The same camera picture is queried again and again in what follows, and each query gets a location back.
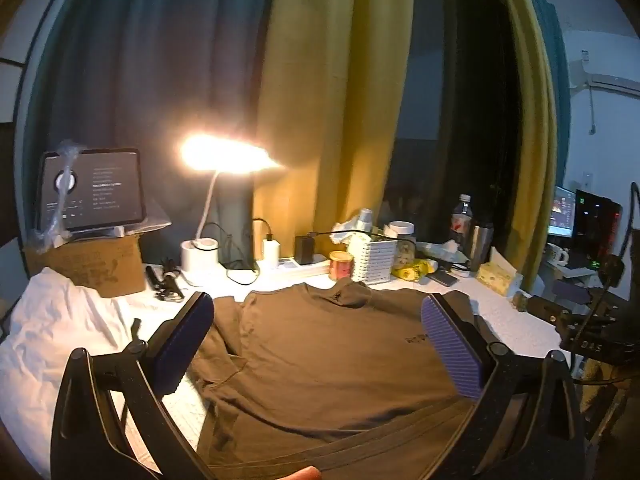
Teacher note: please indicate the brown t-shirt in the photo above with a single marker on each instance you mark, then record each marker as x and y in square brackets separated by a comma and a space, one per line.
[343, 379]

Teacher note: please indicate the cardboard box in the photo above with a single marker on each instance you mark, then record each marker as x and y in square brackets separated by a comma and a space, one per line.
[111, 266]

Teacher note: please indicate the computer monitor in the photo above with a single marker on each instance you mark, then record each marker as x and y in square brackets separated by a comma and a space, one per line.
[562, 215]

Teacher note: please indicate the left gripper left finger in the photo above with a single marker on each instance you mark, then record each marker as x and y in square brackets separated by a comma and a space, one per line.
[174, 344]

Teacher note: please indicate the yellow tissue box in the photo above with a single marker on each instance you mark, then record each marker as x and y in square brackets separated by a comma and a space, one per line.
[499, 275]

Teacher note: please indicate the clear jar white lid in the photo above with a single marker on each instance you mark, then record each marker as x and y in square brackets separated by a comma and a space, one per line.
[403, 231]

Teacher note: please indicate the white power strip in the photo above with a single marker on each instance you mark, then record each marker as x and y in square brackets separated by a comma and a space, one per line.
[291, 267]

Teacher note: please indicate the plastic water bottle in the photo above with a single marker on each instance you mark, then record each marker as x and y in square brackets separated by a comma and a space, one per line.
[461, 220]

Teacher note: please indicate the white phone charger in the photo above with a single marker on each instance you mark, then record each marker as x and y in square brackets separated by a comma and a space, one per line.
[270, 254]

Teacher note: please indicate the black power adapter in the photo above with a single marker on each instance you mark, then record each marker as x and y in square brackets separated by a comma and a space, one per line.
[304, 249]

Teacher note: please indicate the yellow snack bag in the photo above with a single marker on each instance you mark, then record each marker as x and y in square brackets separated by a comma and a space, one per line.
[416, 270]

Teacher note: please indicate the white desk lamp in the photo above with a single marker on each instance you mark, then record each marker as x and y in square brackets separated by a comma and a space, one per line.
[204, 152]

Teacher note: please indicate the steel tumbler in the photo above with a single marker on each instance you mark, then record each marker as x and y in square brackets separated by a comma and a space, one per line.
[480, 244]

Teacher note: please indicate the person's left hand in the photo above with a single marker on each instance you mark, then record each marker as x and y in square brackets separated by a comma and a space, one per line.
[307, 473]

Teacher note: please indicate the white mug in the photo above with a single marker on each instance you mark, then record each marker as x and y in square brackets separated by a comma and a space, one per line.
[557, 255]

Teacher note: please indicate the tablet with dark screen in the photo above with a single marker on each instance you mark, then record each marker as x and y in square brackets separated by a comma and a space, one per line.
[104, 189]

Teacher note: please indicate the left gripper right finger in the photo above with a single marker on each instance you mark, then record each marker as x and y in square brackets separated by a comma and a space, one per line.
[453, 328]

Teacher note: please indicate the white perforated basket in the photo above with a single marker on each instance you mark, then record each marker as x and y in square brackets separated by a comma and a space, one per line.
[373, 259]

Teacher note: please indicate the teal curtain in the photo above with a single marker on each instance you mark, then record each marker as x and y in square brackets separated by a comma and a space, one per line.
[147, 74]

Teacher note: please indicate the white cloth pile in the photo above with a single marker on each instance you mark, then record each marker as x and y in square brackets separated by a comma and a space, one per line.
[53, 317]

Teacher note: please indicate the red gold can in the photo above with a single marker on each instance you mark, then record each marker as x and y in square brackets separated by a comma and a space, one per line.
[340, 265]

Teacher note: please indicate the yellow curtain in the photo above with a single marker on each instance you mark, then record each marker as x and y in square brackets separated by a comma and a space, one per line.
[400, 106]

